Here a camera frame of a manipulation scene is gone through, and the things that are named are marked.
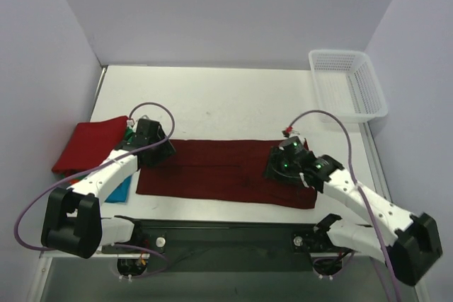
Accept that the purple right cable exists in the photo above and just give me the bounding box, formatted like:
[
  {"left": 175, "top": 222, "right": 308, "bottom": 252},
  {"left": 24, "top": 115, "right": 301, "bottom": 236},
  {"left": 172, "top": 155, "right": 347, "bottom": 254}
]
[{"left": 289, "top": 110, "right": 403, "bottom": 302}]

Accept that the dark red t shirt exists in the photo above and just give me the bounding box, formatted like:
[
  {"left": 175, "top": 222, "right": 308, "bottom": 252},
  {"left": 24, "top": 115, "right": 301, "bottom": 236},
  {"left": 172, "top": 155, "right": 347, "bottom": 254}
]
[{"left": 136, "top": 139, "right": 317, "bottom": 209}]

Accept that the folded green t shirt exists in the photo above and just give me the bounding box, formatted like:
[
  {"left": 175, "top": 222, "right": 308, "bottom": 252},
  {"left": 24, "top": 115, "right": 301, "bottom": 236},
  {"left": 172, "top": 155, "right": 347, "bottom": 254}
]
[{"left": 52, "top": 127, "right": 133, "bottom": 185}]

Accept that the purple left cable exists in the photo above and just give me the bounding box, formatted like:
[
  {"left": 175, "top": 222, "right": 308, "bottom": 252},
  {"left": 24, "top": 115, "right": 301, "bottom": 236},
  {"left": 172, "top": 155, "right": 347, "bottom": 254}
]
[{"left": 13, "top": 102, "right": 176, "bottom": 252}]

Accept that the purple cable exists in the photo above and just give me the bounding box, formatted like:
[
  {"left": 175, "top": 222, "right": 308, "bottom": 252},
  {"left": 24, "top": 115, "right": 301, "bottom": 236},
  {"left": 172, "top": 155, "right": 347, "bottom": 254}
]
[
  {"left": 13, "top": 102, "right": 176, "bottom": 252},
  {"left": 289, "top": 110, "right": 403, "bottom": 302}
]

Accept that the white plastic basket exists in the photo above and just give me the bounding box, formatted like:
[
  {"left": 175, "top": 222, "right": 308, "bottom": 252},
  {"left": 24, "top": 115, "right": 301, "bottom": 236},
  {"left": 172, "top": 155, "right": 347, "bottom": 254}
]
[{"left": 309, "top": 50, "right": 388, "bottom": 123}]

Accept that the aluminium rail frame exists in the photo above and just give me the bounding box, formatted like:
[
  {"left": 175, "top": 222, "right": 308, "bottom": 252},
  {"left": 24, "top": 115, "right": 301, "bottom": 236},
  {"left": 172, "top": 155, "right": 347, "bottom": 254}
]
[{"left": 25, "top": 123, "right": 431, "bottom": 301}]

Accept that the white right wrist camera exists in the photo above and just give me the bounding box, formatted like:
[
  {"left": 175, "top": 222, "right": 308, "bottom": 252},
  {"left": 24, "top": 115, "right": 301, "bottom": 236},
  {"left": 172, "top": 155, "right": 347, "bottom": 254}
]
[{"left": 282, "top": 126, "right": 304, "bottom": 140}]

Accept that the folded blue t shirt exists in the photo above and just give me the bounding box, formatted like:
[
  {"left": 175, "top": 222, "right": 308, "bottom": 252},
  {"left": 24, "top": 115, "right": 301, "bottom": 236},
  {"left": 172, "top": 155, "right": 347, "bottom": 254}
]
[{"left": 105, "top": 176, "right": 132, "bottom": 203}]

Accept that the folded red t shirt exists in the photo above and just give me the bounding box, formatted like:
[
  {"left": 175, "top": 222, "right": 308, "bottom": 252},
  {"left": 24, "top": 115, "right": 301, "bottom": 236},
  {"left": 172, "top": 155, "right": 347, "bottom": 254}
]
[{"left": 52, "top": 116, "right": 128, "bottom": 175}]

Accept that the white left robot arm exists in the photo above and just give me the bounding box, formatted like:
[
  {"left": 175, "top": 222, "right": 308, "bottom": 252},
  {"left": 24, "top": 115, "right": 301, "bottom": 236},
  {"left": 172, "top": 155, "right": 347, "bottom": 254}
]
[{"left": 41, "top": 118, "right": 176, "bottom": 259}]

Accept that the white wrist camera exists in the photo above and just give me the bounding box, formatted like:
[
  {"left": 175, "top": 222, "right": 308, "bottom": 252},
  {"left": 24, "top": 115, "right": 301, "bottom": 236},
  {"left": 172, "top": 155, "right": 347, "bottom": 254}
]
[
  {"left": 127, "top": 116, "right": 150, "bottom": 129},
  {"left": 282, "top": 126, "right": 304, "bottom": 140}
]

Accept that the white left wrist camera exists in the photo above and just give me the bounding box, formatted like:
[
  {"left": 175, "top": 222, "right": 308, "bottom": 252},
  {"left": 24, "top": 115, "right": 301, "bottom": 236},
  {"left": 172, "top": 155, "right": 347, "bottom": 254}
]
[{"left": 127, "top": 116, "right": 150, "bottom": 129}]

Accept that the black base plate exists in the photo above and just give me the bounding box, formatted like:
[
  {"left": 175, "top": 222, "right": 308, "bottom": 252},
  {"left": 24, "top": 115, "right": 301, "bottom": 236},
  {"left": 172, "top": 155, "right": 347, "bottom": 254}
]
[{"left": 101, "top": 220, "right": 352, "bottom": 278}]

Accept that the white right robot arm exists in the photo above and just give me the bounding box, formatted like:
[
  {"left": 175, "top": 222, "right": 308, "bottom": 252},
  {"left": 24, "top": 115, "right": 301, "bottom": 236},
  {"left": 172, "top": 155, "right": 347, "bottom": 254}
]
[{"left": 264, "top": 136, "right": 443, "bottom": 286}]

